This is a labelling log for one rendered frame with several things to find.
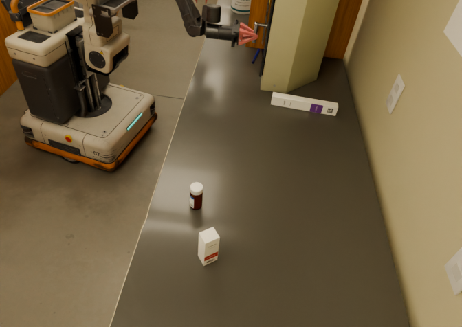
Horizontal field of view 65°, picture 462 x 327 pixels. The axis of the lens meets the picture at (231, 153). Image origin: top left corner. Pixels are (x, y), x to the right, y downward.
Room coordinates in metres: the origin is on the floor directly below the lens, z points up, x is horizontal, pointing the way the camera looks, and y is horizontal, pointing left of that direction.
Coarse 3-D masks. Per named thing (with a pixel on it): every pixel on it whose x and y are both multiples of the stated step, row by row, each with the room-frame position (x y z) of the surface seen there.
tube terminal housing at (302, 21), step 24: (288, 0) 1.32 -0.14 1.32; (312, 0) 1.34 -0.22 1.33; (336, 0) 1.45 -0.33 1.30; (288, 24) 1.32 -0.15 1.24; (312, 24) 1.37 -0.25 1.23; (288, 48) 1.32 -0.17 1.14; (312, 48) 1.39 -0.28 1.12; (264, 72) 1.32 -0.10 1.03; (288, 72) 1.32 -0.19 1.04; (312, 72) 1.43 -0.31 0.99
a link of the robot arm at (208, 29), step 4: (208, 24) 1.39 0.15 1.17; (212, 24) 1.39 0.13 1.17; (216, 24) 1.39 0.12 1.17; (208, 28) 1.37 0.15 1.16; (212, 28) 1.37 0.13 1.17; (216, 28) 1.37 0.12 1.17; (204, 32) 1.39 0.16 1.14; (208, 32) 1.36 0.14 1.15; (212, 32) 1.36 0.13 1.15; (216, 32) 1.36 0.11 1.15; (208, 36) 1.36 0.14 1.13; (212, 36) 1.36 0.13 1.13; (216, 36) 1.36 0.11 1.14
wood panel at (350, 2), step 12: (252, 0) 1.69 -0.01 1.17; (264, 0) 1.69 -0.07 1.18; (348, 0) 1.69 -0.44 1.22; (360, 0) 1.69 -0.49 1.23; (252, 12) 1.69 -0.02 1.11; (264, 12) 1.69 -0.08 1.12; (336, 12) 1.69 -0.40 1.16; (348, 12) 1.69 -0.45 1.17; (252, 24) 1.69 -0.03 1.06; (336, 24) 1.69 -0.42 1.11; (348, 24) 1.69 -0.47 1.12; (336, 36) 1.69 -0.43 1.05; (348, 36) 1.69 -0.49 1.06; (336, 48) 1.69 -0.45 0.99
